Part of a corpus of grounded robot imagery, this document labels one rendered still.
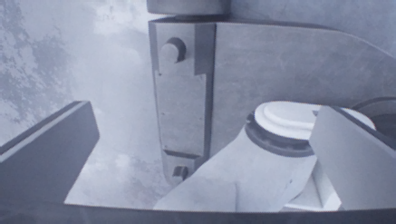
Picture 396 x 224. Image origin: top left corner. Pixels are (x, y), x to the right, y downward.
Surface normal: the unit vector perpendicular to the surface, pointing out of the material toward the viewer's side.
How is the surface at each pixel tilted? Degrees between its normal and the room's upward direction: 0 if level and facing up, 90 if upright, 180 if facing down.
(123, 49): 0
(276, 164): 90
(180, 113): 0
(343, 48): 0
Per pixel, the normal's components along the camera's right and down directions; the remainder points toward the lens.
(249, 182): 0.01, -0.87
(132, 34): -0.22, 0.48
